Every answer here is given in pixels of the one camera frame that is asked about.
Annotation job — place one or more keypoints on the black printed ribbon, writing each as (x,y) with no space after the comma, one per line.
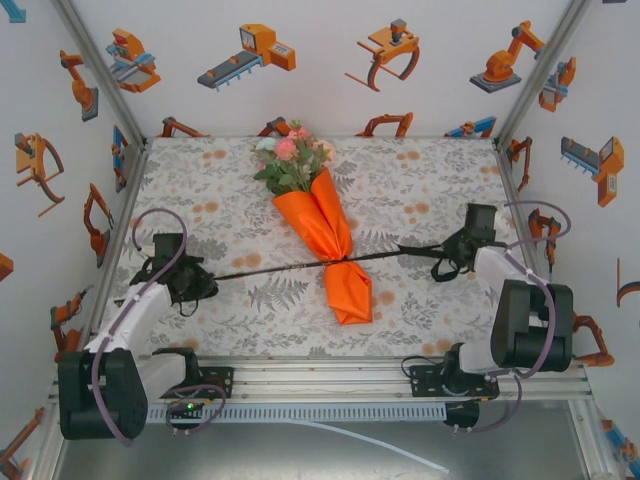
(280,268)

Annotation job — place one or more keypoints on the orange wrapping paper sheet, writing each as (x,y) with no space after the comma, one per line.
(330,225)

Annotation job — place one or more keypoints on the fake flower bouquet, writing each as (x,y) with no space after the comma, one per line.
(292,160)

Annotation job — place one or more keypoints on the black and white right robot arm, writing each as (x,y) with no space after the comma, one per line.
(530,325)

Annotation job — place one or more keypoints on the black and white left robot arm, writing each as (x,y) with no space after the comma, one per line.
(135,315)

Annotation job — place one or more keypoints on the floral print table cloth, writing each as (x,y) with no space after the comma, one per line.
(300,335)

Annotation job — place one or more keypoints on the small circuit board with LED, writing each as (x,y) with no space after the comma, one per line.
(187,407)

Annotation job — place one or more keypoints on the small black controller box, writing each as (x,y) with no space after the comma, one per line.
(462,415)

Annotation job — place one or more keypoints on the aluminium side rail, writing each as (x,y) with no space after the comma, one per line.
(506,175)
(126,200)

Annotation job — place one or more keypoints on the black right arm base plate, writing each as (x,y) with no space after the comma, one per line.
(425,382)

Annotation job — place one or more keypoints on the aluminium frame rail with grooves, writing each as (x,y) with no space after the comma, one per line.
(325,380)

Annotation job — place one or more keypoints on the aluminium frame post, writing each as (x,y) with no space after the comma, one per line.
(99,65)
(545,65)

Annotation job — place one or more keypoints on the aluminium frame leg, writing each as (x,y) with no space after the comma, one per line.
(46,445)
(595,445)

